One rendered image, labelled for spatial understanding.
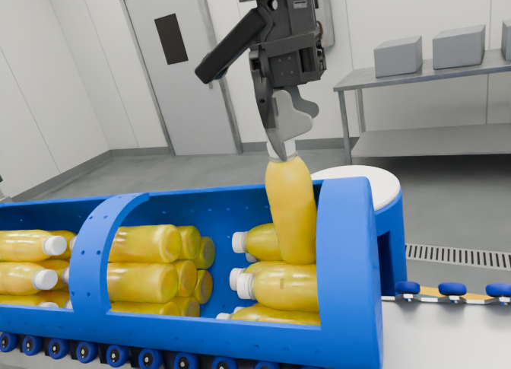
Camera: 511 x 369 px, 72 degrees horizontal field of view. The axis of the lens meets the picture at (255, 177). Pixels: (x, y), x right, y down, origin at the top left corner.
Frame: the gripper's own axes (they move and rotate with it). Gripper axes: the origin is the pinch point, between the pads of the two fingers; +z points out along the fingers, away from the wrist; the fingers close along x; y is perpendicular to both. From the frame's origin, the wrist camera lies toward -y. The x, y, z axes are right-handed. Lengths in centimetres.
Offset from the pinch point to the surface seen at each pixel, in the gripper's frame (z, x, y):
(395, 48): 20, 251, 28
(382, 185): 27.0, 39.3, 12.3
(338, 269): 12.7, -10.6, 7.1
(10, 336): 33, -10, -66
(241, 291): 20.5, -6.7, -8.9
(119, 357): 34, -10, -36
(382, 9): -6, 328, 23
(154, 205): 14.3, 11.9, -34.3
